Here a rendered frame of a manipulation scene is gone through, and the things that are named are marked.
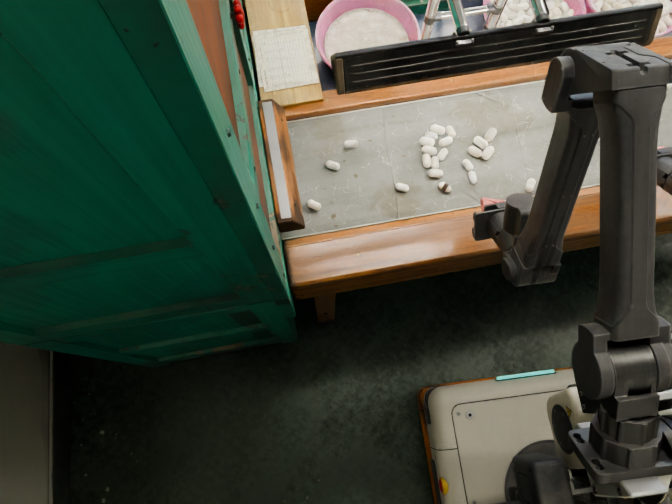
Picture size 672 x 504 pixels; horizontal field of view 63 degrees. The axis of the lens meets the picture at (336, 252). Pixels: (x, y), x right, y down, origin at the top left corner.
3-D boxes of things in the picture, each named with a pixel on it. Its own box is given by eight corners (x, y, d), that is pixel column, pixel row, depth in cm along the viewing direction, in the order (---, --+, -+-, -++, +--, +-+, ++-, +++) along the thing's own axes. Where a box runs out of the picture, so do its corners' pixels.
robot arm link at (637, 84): (604, 35, 58) (694, 25, 58) (546, 52, 71) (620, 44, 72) (602, 413, 68) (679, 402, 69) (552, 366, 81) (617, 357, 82)
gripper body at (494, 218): (472, 209, 109) (485, 229, 103) (521, 201, 110) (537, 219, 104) (471, 236, 113) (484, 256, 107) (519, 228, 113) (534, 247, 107)
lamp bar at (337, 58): (649, 46, 107) (671, 22, 100) (336, 96, 103) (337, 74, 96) (636, 12, 109) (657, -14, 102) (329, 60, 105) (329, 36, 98)
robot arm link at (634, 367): (614, 431, 69) (655, 425, 70) (622, 364, 66) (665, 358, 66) (578, 388, 78) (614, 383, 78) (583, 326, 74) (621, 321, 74)
